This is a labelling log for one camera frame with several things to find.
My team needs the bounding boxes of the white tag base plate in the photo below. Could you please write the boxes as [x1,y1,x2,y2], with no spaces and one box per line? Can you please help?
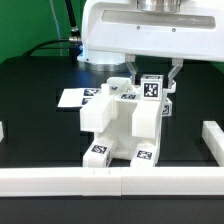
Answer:
[57,88,99,108]

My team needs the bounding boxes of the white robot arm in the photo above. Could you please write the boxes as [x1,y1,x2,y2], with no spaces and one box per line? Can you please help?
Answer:
[78,0,224,78]

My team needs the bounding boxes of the white front fence rail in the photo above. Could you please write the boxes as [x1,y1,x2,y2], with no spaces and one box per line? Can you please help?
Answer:
[0,167,224,197]

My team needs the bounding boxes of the white left fence rail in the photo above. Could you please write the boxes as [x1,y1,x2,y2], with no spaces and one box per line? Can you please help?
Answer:
[0,121,4,142]

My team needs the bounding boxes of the white fence rail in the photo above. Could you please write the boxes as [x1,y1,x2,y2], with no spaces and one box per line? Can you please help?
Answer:
[202,121,224,167]
[0,121,4,142]
[0,167,224,197]

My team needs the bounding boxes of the white tagged cube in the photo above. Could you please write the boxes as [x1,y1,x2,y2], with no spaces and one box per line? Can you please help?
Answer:
[141,74,163,100]
[162,98,172,117]

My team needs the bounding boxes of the white right fence rail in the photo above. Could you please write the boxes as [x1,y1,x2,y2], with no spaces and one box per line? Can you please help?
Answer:
[202,121,224,167]

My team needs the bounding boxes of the black cable with connector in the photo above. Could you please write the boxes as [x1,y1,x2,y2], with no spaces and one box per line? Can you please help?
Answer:
[21,0,84,58]

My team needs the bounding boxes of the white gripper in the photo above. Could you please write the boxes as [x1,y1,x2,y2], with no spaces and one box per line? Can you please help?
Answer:
[82,0,224,88]

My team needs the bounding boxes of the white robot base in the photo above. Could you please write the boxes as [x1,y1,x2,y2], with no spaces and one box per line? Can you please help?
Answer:
[77,49,135,72]

